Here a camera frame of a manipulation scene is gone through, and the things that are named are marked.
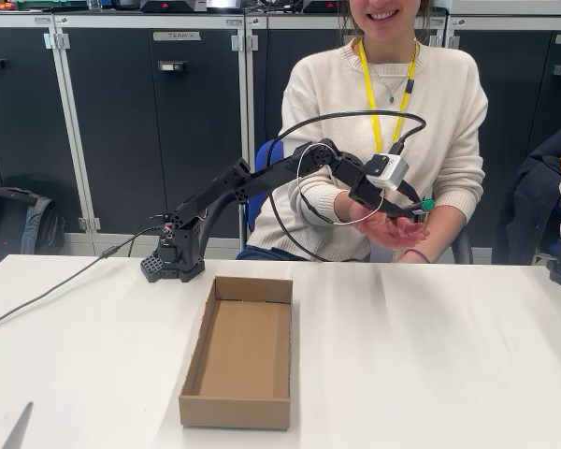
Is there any green black marker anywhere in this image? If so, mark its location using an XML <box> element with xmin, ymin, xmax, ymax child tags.
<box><xmin>413</xmin><ymin>197</ymin><xmax>436</xmax><ymax>224</ymax></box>

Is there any person's right forearm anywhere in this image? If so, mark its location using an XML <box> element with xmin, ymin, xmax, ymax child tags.
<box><xmin>298</xmin><ymin>182</ymin><xmax>356</xmax><ymax>229</ymax></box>

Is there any person's left forearm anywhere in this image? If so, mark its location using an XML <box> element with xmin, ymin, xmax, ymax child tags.
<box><xmin>399</xmin><ymin>177</ymin><xmax>486</xmax><ymax>263</ymax></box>

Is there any person in cream sweater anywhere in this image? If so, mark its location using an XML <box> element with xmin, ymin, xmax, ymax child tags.
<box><xmin>236</xmin><ymin>0</ymin><xmax>490</xmax><ymax>264</ymax></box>

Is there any person's right hand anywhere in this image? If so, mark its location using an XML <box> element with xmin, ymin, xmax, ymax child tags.
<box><xmin>349</xmin><ymin>204</ymin><xmax>431</xmax><ymax>248</ymax></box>

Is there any dark blue jacket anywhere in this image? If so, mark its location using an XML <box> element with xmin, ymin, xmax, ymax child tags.
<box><xmin>490</xmin><ymin>120</ymin><xmax>561</xmax><ymax>266</ymax></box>

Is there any black case red logo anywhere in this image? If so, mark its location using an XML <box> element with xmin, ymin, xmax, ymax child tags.
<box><xmin>302</xmin><ymin>0</ymin><xmax>352</xmax><ymax>14</ymax></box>
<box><xmin>139</xmin><ymin>0</ymin><xmax>209</xmax><ymax>14</ymax></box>

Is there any open brown cardboard box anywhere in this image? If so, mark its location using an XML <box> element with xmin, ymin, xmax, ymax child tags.
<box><xmin>178</xmin><ymin>274</ymin><xmax>295</xmax><ymax>431</ymax></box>

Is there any black grey backpack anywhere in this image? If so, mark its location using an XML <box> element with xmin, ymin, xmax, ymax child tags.
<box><xmin>0</xmin><ymin>185</ymin><xmax>66</xmax><ymax>277</ymax></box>

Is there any green flat box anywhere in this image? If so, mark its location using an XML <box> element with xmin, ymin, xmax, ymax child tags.
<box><xmin>13</xmin><ymin>0</ymin><xmax>89</xmax><ymax>10</ymax></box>

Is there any white gripper camera box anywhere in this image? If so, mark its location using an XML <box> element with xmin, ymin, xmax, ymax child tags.
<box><xmin>365</xmin><ymin>152</ymin><xmax>410</xmax><ymax>192</ymax></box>

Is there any thin red white wire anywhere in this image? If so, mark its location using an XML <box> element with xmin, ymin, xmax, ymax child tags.
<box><xmin>295</xmin><ymin>142</ymin><xmax>389</xmax><ymax>226</ymax></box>

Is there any thick black camera cable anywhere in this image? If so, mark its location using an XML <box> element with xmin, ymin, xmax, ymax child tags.
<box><xmin>266</xmin><ymin>109</ymin><xmax>427</xmax><ymax>263</ymax></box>

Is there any yellow lanyard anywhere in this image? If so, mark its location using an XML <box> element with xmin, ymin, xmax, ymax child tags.
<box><xmin>357</xmin><ymin>37</ymin><xmax>420</xmax><ymax>149</ymax></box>

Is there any thin silver pendant necklace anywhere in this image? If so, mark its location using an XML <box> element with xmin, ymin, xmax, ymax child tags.
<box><xmin>368</xmin><ymin>59</ymin><xmax>410</xmax><ymax>105</ymax></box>

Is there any grey braided power cable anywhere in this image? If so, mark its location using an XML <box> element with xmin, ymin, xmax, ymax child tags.
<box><xmin>0</xmin><ymin>212</ymin><xmax>169</xmax><ymax>333</ymax></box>

